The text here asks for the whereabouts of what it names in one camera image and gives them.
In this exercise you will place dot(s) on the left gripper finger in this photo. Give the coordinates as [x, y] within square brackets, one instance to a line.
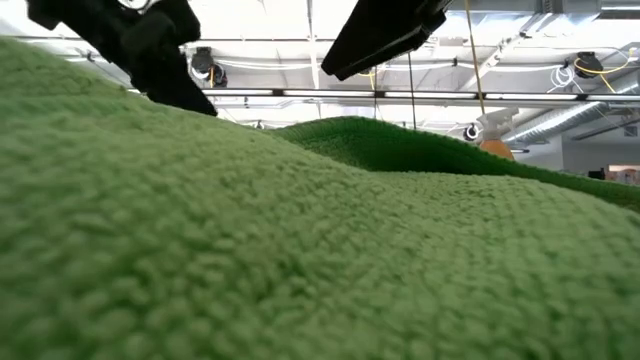
[170, 80]

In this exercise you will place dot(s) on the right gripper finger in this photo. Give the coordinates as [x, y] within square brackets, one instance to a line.
[385, 35]

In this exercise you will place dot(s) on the green microfiber towel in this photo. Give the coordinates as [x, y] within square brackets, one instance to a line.
[300, 250]

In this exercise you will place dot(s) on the long ceiling light bar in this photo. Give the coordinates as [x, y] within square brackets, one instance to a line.
[350, 93]

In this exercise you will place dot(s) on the small black ceiling reel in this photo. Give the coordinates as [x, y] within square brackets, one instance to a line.
[258, 125]
[470, 132]

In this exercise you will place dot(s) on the orange spray bottle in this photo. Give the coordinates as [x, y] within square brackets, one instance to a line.
[497, 150]

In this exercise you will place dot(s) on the silver ventilation duct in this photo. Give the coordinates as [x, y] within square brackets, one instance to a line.
[550, 125]

